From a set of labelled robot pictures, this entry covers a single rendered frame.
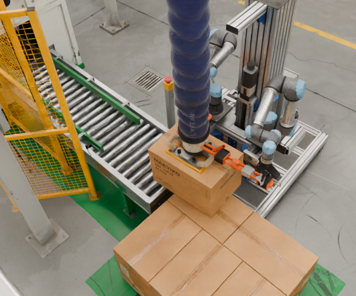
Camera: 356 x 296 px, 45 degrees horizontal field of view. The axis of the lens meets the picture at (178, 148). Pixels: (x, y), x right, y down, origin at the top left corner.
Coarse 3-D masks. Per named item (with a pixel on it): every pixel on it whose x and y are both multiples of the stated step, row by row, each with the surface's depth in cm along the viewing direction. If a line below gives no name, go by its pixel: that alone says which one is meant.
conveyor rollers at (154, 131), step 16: (48, 80) 458; (64, 80) 459; (48, 96) 443; (80, 96) 440; (96, 96) 441; (48, 112) 429; (80, 112) 425; (96, 112) 426; (96, 128) 411; (112, 128) 414; (144, 128) 408; (112, 144) 398; (112, 160) 384; (128, 160) 383; (144, 160) 384; (144, 192) 361
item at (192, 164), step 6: (174, 144) 323; (168, 150) 320; (174, 150) 319; (180, 150) 315; (174, 156) 316; (180, 156) 315; (186, 162) 312; (192, 162) 311; (192, 168) 309; (198, 168) 307; (204, 168) 307
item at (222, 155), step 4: (216, 152) 298; (220, 152) 299; (224, 152) 299; (228, 152) 299; (216, 156) 296; (220, 156) 297; (224, 156) 297; (228, 156) 297; (216, 160) 299; (220, 160) 295; (224, 160) 296
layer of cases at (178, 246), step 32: (160, 224) 341; (192, 224) 340; (224, 224) 338; (256, 224) 337; (128, 256) 324; (160, 256) 323; (192, 256) 322; (224, 256) 321; (256, 256) 320; (288, 256) 319; (160, 288) 307; (192, 288) 306; (224, 288) 305; (256, 288) 304; (288, 288) 303
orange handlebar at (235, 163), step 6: (210, 114) 325; (210, 150) 302; (228, 162) 295; (234, 162) 293; (240, 162) 294; (234, 168) 294; (240, 168) 291; (252, 174) 287; (258, 174) 286; (270, 186) 280
